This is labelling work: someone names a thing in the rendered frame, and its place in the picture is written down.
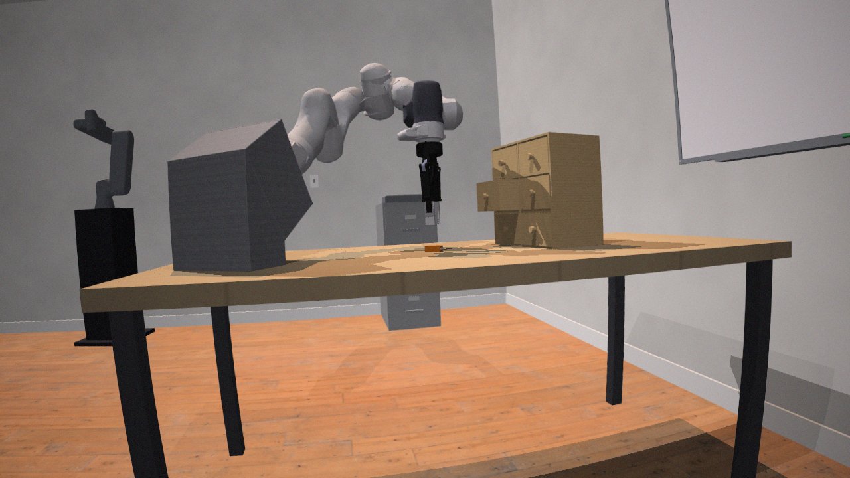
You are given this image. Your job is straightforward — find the small brown wooden chest of drawers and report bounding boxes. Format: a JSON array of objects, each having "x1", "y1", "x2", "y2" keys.
[{"x1": 491, "y1": 132, "x2": 604, "y2": 249}]

